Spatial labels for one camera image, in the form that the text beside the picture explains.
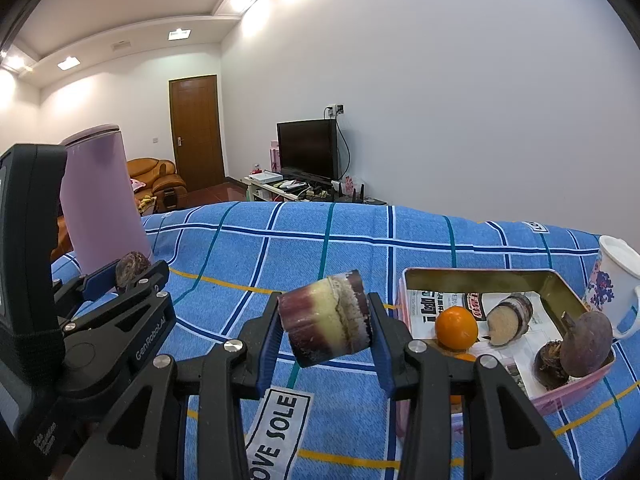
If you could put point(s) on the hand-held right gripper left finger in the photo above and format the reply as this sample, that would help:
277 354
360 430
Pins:
265 355

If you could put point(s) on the square ceiling light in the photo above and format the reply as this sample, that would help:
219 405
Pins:
68 63
179 33

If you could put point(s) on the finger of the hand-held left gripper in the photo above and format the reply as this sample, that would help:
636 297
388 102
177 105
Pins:
150 320
100 280

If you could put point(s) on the white printed paper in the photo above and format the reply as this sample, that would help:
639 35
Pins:
425 310

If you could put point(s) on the black router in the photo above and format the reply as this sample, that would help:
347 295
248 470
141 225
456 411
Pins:
350 195

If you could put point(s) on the orange leather sofa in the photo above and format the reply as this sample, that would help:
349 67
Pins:
155 177

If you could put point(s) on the white floral mug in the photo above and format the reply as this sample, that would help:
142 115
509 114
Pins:
607 280

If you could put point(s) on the dark sugarcane piece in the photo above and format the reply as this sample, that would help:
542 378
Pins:
505 325

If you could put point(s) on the brown water chestnut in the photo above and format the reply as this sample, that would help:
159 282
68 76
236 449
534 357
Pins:
547 367

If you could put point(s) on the ceiling air vent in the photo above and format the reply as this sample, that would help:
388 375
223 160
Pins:
121 44

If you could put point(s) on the orange leather armchair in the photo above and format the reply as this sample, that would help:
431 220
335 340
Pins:
62 237

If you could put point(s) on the purple and yellow sugarcane piece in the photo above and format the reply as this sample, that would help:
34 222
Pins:
325 320

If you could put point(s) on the pink metal tin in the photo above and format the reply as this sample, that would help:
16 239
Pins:
475 277

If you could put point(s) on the white flat box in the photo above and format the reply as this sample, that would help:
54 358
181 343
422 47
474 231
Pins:
265 176

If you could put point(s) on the white television stand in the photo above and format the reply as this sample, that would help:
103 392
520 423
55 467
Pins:
270 192

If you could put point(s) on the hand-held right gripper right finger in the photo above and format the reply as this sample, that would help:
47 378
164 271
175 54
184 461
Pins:
385 355

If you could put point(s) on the wall power socket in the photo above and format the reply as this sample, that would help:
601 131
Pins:
335 109

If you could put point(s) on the lilac tumbler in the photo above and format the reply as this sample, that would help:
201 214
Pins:
100 195

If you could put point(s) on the brown wooden door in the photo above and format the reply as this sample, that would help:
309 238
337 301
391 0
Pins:
196 135

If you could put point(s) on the blue plaid blanket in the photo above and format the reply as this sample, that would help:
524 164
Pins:
350 260

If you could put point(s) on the black television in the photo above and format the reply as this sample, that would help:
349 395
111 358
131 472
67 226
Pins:
306 150

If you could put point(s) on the pink gift box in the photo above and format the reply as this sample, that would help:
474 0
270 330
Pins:
274 157

